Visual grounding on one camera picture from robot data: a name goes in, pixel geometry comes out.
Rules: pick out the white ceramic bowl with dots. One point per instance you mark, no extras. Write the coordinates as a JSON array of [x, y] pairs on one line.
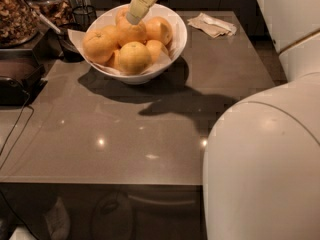
[[176, 47]]

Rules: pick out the black appliance on counter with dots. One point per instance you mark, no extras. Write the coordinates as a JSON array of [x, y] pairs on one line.
[[20, 79]]

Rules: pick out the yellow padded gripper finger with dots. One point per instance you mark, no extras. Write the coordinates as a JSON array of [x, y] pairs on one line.
[[138, 9]]

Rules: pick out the crumpled paper napkin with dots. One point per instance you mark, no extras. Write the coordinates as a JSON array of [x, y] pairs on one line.
[[212, 26]]

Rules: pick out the white shoe under table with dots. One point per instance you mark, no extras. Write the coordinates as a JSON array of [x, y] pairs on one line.
[[58, 221]]

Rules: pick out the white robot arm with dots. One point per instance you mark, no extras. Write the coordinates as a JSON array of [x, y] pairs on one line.
[[261, 168]]

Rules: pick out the dark scoop with handle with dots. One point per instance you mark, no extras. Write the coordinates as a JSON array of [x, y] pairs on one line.
[[70, 52]]

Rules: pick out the black wire holder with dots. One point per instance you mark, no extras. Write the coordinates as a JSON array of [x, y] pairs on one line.
[[84, 16]]

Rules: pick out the front centre pale orange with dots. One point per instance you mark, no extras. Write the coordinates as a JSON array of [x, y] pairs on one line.
[[134, 58]]

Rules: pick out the large glass nut jar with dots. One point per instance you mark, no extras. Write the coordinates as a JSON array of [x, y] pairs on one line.
[[18, 24]]

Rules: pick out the low hidden orange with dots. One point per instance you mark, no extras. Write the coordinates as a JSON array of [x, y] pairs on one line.
[[113, 62]]

